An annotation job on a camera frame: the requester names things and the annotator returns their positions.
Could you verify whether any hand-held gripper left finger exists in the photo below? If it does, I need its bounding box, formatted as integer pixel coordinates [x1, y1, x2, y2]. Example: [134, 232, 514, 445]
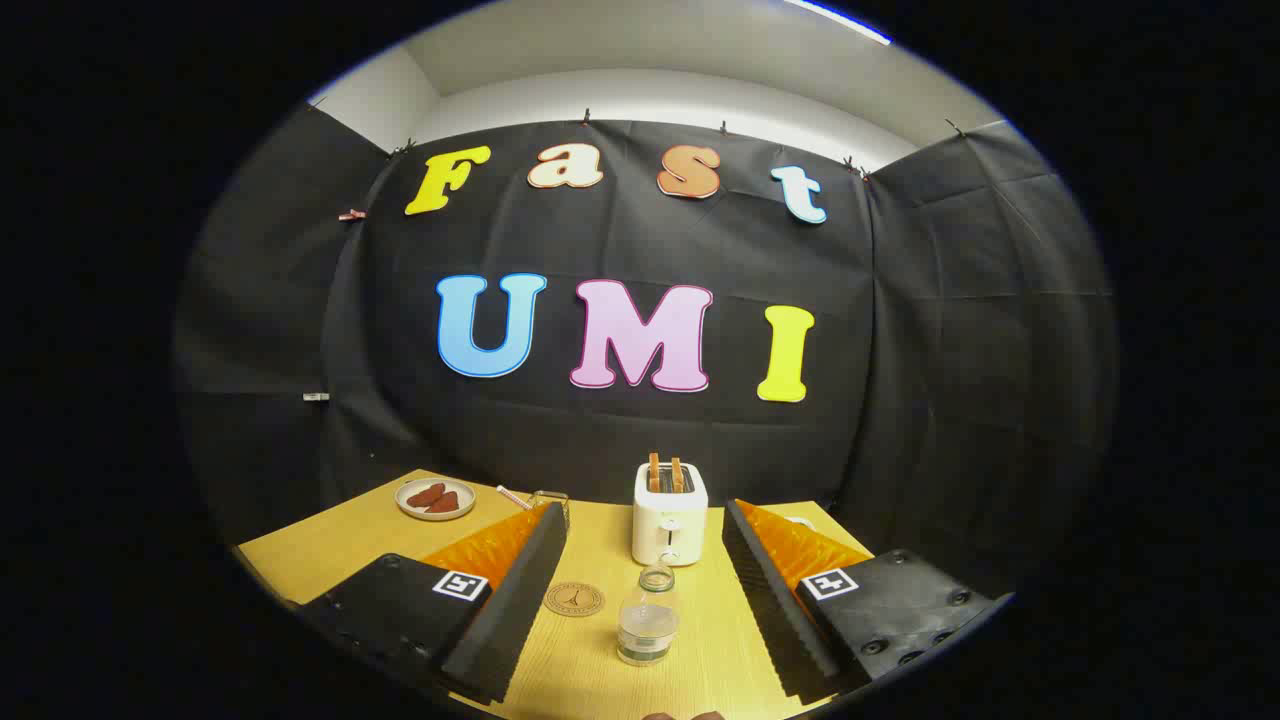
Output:
[297, 500, 571, 706]

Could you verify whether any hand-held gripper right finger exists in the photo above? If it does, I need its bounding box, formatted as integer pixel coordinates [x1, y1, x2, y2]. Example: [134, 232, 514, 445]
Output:
[722, 498, 1001, 706]

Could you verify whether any round wooden coaster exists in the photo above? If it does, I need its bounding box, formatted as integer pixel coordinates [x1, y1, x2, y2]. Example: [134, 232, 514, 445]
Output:
[544, 582, 606, 618]

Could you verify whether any clear plastic juice bottle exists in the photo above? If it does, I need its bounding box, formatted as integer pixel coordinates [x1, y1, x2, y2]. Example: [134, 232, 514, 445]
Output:
[617, 563, 681, 668]

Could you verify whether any wooden table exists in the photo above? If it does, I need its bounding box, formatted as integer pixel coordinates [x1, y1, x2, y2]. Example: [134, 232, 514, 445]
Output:
[235, 468, 876, 720]

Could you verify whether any white toaster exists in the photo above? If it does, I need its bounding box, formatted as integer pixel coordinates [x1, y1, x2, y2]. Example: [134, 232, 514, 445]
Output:
[632, 462, 709, 568]

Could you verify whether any white round plate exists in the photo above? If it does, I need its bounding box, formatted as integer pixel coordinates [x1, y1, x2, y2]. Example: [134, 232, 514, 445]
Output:
[395, 478, 477, 522]

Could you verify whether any black backdrop cloth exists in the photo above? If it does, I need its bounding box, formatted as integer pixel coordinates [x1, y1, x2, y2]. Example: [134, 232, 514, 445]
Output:
[175, 100, 1119, 601]

